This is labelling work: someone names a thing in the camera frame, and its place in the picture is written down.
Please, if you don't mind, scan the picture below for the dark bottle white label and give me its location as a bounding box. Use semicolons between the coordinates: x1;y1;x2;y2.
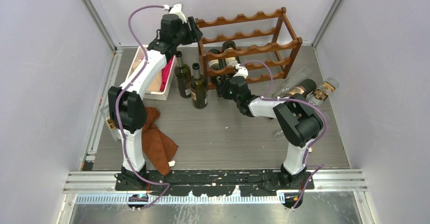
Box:
222;41;240;79

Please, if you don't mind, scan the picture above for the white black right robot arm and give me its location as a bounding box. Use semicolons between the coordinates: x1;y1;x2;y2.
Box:
217;76;324;189

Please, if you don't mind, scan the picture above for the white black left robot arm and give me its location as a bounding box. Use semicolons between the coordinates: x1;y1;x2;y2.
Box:
108;14;202;190

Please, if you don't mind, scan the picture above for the green bottle far left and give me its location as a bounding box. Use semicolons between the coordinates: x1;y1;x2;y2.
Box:
174;51;191;98

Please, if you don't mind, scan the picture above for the brown wooden wine rack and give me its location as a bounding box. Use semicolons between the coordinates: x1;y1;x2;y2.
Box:
195;7;303;83

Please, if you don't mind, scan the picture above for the clear lying bottle upper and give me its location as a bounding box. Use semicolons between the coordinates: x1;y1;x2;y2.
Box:
272;66;314;98

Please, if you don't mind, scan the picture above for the clear lying bottle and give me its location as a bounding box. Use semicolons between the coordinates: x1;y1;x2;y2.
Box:
273;113;332;138
272;66;314;98

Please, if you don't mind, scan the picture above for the clear lying bottle lower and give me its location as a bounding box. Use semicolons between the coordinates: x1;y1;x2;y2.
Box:
273;113;332;138

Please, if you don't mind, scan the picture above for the dark lying wine bottle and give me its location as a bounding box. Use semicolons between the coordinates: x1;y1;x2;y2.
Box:
283;79;317;97

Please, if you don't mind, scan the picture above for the clear bottle brown label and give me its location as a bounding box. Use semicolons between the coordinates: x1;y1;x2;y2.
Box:
306;78;340;107

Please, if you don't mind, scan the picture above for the clear bottle under towel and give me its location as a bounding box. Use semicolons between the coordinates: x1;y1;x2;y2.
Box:
100;105;121;142

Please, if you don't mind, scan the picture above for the pink folded cloth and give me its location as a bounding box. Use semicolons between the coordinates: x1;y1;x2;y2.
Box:
160;56;174;92

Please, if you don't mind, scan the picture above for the peach folded cloth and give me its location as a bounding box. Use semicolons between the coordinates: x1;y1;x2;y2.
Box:
127;60;163;94

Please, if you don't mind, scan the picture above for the white plastic basket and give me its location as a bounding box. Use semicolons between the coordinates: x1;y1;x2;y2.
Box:
120;47;176;100

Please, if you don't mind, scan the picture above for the brown towel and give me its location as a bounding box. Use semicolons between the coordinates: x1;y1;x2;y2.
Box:
141;107;178;176

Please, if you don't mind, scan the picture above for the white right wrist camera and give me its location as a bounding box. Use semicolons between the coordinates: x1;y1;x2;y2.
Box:
233;64;248;79

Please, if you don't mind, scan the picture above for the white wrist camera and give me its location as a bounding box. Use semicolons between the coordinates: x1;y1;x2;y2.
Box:
233;64;248;79
163;3;188;23

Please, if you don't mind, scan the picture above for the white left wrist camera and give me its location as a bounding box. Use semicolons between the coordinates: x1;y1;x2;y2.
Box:
163;3;188;23

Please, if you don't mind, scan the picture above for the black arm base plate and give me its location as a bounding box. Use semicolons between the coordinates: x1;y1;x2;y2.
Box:
114;169;314;197

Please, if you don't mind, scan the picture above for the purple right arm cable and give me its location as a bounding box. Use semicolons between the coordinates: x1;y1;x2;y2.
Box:
240;60;329;169

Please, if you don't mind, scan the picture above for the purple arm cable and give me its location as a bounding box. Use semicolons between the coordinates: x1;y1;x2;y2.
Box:
240;60;329;169
115;5;170;210

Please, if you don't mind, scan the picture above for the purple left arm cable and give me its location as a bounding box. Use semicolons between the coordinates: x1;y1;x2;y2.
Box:
115;5;170;210

